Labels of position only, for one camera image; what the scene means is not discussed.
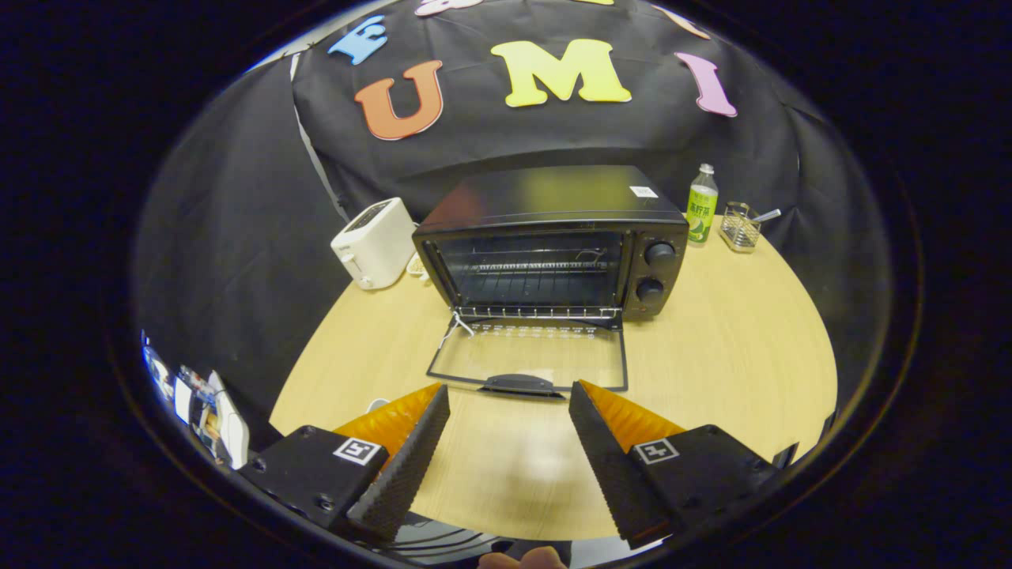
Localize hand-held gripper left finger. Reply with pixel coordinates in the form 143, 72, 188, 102
237, 383, 451, 546

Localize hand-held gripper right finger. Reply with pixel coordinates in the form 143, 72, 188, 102
568, 379, 780, 551

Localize black toaster oven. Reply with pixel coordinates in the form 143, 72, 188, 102
411, 164, 690, 398

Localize white bread toaster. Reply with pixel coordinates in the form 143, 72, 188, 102
330, 198, 418, 291

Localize colourful printed items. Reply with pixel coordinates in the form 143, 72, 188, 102
142, 330, 251, 471

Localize green drink bottle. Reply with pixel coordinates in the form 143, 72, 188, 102
686, 164, 719, 244

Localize black cable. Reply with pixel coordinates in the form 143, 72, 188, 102
391, 512, 507, 558

